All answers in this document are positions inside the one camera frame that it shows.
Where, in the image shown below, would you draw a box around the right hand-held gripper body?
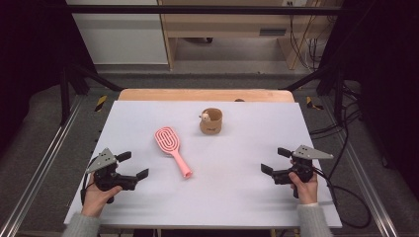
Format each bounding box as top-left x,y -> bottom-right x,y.
272,144 -> 334,186

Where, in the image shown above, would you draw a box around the black horizontal bar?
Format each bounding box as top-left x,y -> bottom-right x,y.
65,4 -> 344,16

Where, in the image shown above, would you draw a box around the wooden desk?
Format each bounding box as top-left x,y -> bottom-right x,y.
157,0 -> 344,71

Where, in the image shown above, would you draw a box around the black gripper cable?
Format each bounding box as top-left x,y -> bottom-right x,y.
80,171 -> 97,205
311,167 -> 373,230

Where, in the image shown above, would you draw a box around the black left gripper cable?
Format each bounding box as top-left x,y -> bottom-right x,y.
80,171 -> 97,205

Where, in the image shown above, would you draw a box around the aluminium rail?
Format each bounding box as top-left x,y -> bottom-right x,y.
0,95 -> 84,237
320,98 -> 400,237

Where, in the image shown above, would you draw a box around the black floor cables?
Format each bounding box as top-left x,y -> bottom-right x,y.
309,82 -> 364,181

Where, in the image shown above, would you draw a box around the pink hairbrush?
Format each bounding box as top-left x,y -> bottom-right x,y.
153,126 -> 194,180

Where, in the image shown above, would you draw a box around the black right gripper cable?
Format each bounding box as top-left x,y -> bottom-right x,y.
311,167 -> 373,230

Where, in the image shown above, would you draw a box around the black metal stand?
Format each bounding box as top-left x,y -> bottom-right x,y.
282,63 -> 346,126
58,62 -> 124,126

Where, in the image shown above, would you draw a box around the hanging cable bundle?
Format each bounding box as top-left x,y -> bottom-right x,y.
288,0 -> 330,72

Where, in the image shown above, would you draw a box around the person's right hand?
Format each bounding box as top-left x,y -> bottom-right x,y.
289,159 -> 319,205

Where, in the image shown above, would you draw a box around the yellow black tape strip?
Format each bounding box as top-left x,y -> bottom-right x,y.
94,95 -> 109,113
305,96 -> 325,112

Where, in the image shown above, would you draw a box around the white cabinet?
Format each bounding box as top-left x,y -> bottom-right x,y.
65,0 -> 169,65

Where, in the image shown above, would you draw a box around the person's left hand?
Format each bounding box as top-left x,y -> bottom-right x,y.
81,182 -> 124,218

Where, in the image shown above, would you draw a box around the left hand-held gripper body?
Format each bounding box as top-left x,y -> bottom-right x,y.
86,147 -> 137,193

